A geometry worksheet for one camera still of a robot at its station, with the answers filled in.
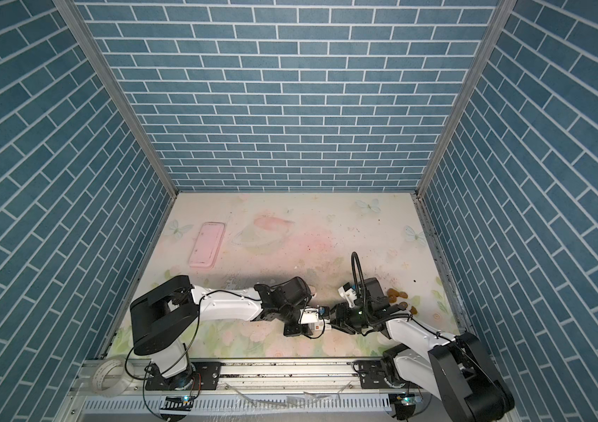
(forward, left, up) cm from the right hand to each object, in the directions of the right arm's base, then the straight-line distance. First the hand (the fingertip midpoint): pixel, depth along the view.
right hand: (324, 320), depth 81 cm
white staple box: (-2, 0, +11) cm, 11 cm away
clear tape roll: (-19, +62, +1) cm, 64 cm away
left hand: (-1, +4, -3) cm, 5 cm away
